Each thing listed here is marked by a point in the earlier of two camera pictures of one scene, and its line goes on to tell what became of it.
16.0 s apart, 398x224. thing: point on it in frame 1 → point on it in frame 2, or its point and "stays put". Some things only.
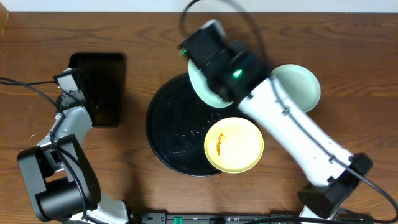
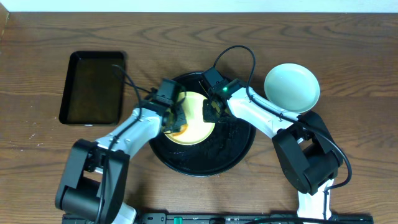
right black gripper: [216, 86] → [211, 109]
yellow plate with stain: [234, 145] → [198, 130]
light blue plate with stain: [300, 84] stays put
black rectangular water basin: [102, 78] stays put
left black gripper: [86, 90] → [176, 116]
